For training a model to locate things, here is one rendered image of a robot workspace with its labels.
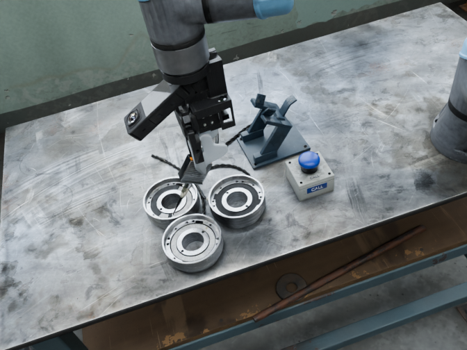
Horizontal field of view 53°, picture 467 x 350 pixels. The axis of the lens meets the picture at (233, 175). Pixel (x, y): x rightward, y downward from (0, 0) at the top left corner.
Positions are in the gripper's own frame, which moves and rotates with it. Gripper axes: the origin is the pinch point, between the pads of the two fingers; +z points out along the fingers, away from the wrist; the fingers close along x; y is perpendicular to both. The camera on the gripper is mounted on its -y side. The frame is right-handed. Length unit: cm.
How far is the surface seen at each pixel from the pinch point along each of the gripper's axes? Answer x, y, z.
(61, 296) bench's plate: -6.5, -29.5, 13.2
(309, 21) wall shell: 155, 96, 80
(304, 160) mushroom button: -2.5, 19.1, 5.7
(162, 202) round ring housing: 4.3, -7.7, 11.0
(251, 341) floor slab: 7, 3, 93
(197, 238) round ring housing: -5.9, -3.9, 12.2
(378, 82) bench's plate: 19, 48, 13
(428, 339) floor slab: -14, 54, 93
